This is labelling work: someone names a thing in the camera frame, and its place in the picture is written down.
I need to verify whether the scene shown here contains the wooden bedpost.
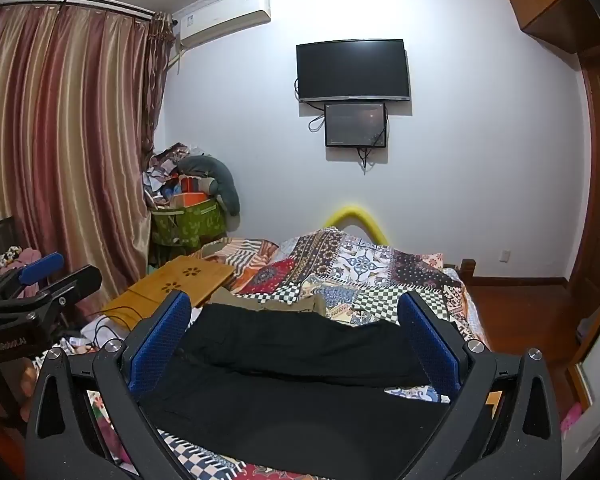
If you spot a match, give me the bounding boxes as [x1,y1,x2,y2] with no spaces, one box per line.
[442,258,476,286]

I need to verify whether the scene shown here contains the thin black cable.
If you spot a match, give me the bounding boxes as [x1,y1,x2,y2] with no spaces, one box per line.
[87,310,146,348]

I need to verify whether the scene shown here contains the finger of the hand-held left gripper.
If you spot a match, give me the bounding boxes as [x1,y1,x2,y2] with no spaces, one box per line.
[0,252,65,293]
[10,264,104,328]

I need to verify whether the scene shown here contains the small black wall monitor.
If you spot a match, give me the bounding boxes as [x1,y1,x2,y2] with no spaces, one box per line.
[324,102,388,148]

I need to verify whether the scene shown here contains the wooden wall cabinet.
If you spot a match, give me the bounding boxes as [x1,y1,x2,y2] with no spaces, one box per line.
[505,0,600,53]

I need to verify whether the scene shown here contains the white curtain rail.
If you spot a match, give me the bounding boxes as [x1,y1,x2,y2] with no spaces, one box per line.
[0,0,171,23]

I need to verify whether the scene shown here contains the grey plush pillow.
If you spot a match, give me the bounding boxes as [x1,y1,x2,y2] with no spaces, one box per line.
[177,155,241,217]

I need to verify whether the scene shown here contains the wooden door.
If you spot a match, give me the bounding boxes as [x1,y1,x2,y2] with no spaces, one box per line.
[570,45,600,321]

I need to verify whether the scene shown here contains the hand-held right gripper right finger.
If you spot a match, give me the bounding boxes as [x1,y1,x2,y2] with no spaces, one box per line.
[396,289,565,480]

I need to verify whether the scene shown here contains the yellow foam tube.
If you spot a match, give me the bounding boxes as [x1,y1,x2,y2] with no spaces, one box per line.
[327,204,388,243]

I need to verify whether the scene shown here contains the khaki pants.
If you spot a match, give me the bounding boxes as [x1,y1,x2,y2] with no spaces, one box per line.
[207,287,328,318]

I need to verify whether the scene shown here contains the pile of mixed clutter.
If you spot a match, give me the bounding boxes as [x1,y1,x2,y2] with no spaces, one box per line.
[140,142,216,208]

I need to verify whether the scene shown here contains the white air conditioner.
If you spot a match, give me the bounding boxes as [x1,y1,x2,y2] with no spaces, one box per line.
[172,0,272,51]

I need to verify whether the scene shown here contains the person's left hand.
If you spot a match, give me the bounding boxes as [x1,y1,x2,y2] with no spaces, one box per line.
[20,357,44,423]

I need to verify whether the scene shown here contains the bamboo lap desk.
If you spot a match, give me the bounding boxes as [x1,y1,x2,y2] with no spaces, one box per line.
[102,255,236,331]

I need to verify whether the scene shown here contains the striped pink curtain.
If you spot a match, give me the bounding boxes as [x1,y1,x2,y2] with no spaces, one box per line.
[0,5,176,311]

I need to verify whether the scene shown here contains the patchwork printed blanket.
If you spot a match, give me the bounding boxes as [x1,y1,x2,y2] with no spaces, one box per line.
[80,227,491,480]

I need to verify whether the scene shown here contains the black wall television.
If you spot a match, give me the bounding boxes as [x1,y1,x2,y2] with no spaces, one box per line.
[296,39,412,103]

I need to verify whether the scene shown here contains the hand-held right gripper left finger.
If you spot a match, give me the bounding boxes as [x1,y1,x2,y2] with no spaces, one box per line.
[25,289,193,480]

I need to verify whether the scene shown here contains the black pants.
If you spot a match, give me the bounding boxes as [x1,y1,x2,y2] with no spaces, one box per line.
[140,302,461,476]

